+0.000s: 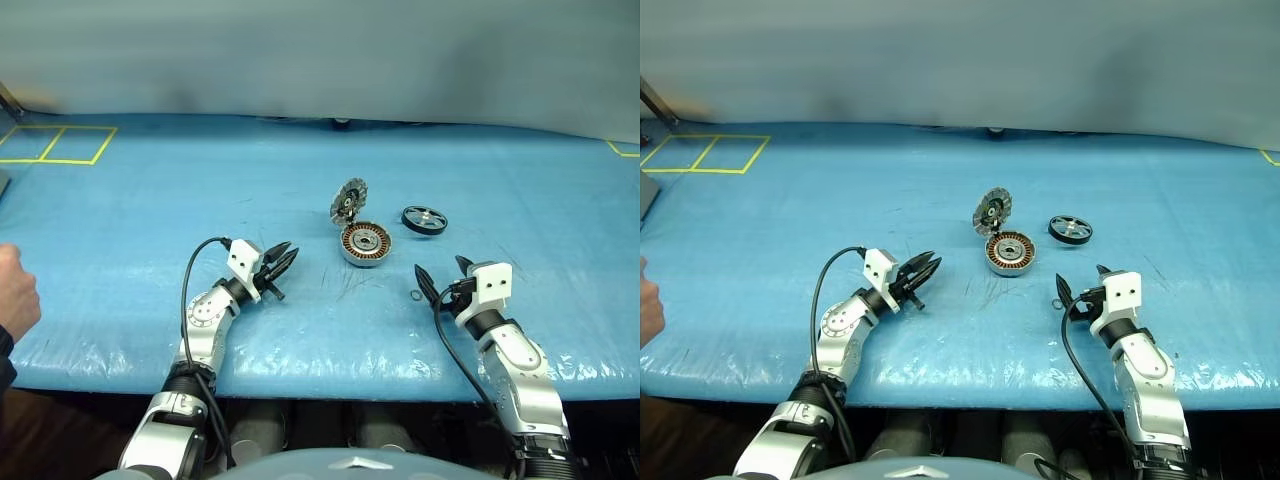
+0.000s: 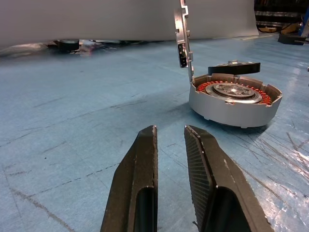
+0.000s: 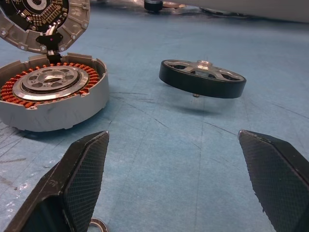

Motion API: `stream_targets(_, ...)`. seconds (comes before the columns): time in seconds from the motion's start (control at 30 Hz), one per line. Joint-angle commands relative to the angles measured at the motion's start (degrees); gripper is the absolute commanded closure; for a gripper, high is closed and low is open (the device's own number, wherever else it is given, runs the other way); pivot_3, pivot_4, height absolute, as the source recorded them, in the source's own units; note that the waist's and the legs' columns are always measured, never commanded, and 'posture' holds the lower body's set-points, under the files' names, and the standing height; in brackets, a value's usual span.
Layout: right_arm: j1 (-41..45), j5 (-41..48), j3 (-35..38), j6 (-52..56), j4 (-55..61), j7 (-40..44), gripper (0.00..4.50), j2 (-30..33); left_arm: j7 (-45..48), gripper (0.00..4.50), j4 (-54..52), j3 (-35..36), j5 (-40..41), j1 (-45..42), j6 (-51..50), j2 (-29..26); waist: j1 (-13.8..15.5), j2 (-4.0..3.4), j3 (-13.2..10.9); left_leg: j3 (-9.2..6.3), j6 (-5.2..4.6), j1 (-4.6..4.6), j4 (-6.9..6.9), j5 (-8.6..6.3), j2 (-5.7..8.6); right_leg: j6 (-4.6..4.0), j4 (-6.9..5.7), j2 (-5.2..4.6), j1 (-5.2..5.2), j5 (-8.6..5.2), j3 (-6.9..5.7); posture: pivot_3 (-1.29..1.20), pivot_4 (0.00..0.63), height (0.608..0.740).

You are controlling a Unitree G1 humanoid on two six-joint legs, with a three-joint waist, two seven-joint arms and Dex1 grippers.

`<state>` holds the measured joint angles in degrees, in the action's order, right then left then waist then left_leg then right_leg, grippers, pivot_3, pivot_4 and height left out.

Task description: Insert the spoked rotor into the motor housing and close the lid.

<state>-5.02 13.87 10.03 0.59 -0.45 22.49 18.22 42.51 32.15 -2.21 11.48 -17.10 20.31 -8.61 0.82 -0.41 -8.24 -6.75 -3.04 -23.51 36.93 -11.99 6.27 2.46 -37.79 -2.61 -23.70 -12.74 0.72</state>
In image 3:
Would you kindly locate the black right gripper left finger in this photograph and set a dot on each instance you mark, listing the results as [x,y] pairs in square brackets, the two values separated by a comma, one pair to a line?
[72,188]

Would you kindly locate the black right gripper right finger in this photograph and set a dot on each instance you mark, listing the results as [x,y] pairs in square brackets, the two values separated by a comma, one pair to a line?
[277,178]

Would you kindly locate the grey motor housing copper windings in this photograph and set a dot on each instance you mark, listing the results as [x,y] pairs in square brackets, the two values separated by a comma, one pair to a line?
[60,113]

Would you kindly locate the grey motor cover circuit board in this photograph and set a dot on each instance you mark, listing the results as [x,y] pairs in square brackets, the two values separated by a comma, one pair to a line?
[72,26]

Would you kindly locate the blue table mat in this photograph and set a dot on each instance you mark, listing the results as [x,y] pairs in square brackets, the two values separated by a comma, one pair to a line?
[169,145]

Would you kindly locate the white board panel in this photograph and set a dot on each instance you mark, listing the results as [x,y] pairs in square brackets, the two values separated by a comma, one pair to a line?
[253,8]

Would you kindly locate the black ragged tape strip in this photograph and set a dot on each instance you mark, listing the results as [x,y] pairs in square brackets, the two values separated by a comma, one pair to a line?
[217,11]

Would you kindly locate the black round cylinder part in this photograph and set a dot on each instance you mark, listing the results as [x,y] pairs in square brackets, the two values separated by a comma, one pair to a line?
[153,4]

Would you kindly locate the flat brown disc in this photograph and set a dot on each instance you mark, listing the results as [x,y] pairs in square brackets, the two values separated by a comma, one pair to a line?
[172,3]

